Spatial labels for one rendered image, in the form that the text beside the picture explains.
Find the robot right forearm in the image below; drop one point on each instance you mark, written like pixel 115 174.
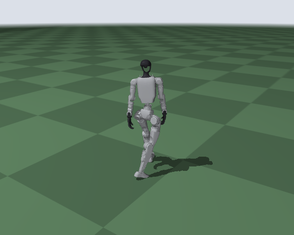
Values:
pixel 163 104

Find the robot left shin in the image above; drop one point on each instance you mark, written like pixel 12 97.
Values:
pixel 145 139

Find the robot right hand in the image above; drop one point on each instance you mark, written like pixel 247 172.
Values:
pixel 164 117

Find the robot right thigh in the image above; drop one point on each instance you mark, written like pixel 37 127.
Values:
pixel 155 130

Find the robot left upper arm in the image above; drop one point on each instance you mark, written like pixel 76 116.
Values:
pixel 133 84

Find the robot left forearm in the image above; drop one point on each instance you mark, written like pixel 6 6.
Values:
pixel 130 106

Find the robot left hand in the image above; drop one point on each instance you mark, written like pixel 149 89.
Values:
pixel 129 120

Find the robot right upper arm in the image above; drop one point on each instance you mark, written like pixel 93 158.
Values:
pixel 159 82

